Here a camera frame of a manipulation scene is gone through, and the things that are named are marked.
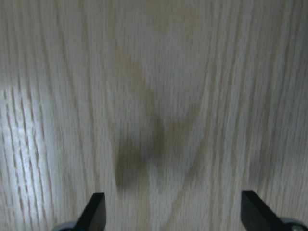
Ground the light wooden drawer cabinet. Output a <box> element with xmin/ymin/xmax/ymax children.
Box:
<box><xmin>0</xmin><ymin>0</ymin><xmax>308</xmax><ymax>231</ymax></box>

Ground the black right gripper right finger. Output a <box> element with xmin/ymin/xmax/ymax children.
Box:
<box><xmin>241</xmin><ymin>190</ymin><xmax>286</xmax><ymax>231</ymax></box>

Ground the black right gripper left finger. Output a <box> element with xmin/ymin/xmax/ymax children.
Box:
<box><xmin>73</xmin><ymin>192</ymin><xmax>106</xmax><ymax>231</ymax></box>

